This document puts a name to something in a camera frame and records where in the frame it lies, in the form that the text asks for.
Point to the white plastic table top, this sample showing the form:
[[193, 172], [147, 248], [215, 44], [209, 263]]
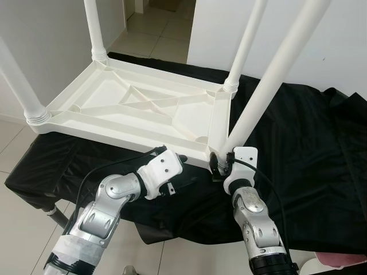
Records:
[[143, 103]]

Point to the white plastic table leg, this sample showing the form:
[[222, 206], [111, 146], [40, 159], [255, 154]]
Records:
[[281, 63], [26, 97], [96, 28], [246, 46]]

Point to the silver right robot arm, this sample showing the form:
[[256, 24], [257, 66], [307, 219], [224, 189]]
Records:
[[258, 226]]

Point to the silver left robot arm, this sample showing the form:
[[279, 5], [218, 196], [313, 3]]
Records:
[[97, 217]]

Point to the dark grey table base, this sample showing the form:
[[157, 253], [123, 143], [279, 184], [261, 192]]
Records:
[[150, 232]]

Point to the grey robot foot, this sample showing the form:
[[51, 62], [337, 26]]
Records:
[[129, 270]]

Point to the black cloth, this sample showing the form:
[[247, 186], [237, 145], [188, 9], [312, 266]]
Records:
[[321, 189]]

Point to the black metal table leg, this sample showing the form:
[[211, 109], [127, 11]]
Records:
[[57, 216]]

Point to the pink stool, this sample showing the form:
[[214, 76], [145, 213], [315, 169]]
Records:
[[344, 259]]

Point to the black metal bar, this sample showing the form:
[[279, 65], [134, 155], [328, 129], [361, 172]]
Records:
[[347, 268]]

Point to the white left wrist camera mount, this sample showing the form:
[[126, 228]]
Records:
[[160, 171]]

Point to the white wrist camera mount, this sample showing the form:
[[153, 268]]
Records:
[[242, 169], [160, 171]]

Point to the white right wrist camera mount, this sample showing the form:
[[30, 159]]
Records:
[[242, 169]]

